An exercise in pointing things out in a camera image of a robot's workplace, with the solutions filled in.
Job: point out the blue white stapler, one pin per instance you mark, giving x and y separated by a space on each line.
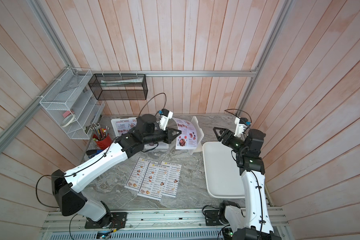
91 153

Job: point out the pink menu sheet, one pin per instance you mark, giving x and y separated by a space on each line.
188 139

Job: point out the white tape roll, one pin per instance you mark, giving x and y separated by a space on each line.
68 120

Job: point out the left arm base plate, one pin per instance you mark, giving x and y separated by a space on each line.
113 220

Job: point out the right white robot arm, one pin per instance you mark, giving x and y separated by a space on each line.
255 223

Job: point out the white plastic tray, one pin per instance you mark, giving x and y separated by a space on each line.
221 171

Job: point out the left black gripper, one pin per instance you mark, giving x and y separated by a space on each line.
169 137

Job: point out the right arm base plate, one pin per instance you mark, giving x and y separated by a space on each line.
213 218

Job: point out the white wire wall shelf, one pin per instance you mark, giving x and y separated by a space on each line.
70 94

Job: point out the red pencil cup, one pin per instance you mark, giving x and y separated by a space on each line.
101 136

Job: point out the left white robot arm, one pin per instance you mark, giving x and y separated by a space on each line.
67 186

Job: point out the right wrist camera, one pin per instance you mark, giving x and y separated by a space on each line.
242 124

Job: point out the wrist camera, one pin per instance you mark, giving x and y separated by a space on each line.
165 116
242 124

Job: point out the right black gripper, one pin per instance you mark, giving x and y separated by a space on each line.
225 136

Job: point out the old dim sum menu sheet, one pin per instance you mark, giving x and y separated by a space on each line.
173 178

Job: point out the black mesh wall basket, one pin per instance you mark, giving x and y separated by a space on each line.
113 87

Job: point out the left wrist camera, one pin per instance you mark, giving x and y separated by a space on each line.
165 116

